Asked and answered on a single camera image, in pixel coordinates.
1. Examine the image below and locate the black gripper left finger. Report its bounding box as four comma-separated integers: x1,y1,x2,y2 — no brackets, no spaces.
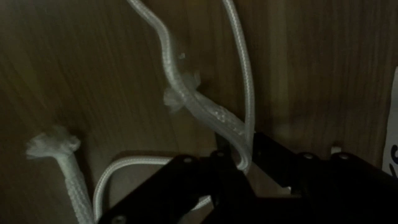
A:
98,151,254,224

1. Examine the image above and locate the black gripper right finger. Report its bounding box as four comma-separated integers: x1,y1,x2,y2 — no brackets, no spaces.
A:
252,132,398,224

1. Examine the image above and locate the thin white rope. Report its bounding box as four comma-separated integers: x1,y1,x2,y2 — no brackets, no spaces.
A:
92,0,256,222

